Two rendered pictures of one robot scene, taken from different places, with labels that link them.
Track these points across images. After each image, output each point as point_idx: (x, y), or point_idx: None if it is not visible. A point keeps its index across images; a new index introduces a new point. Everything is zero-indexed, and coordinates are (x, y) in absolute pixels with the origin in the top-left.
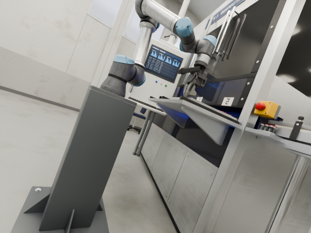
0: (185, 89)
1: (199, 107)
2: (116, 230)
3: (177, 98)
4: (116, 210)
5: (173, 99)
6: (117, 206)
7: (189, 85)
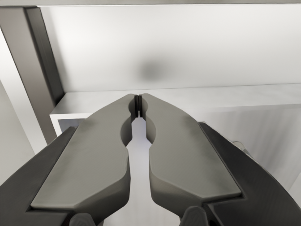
0: (161, 128)
1: (21, 124)
2: (155, 1)
3: (266, 100)
4: (189, 1)
5: (134, 4)
6: (198, 3)
7: (83, 171)
